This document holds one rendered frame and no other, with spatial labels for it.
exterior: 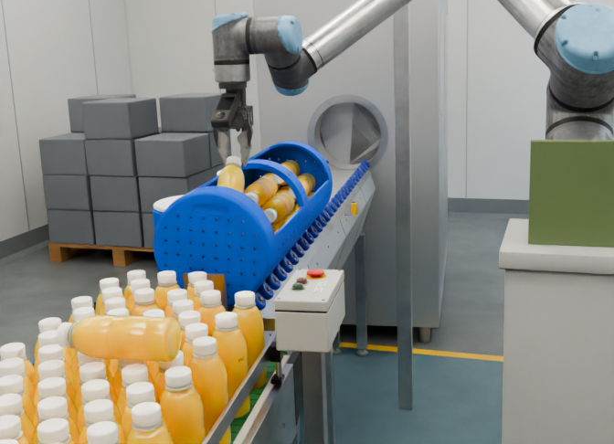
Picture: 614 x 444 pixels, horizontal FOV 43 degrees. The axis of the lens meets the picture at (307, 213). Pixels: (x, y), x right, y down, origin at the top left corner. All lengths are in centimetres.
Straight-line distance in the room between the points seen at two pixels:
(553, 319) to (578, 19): 64
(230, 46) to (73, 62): 524
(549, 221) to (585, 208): 8
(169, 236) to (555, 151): 89
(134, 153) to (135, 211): 41
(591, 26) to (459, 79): 511
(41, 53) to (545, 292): 554
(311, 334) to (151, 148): 416
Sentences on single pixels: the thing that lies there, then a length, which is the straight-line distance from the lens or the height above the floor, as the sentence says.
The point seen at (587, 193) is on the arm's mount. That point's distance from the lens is 178.
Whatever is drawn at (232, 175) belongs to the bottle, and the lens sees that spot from 194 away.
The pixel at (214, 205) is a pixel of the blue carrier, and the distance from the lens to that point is 179.
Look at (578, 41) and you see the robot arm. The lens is 175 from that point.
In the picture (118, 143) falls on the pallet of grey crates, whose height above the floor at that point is 90.
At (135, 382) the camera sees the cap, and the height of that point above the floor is 107.
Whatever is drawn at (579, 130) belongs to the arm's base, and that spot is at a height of 135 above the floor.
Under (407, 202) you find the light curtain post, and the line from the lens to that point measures 316.
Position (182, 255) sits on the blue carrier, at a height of 108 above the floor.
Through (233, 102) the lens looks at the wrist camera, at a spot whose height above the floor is 142.
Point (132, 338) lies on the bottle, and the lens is 121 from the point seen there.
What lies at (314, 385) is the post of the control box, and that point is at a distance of 157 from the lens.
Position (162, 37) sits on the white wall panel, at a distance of 772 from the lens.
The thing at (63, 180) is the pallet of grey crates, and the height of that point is 63.
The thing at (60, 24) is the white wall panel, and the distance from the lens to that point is 704.
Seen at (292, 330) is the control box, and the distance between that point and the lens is 145.
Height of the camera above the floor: 156
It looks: 13 degrees down
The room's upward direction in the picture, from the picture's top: 2 degrees counter-clockwise
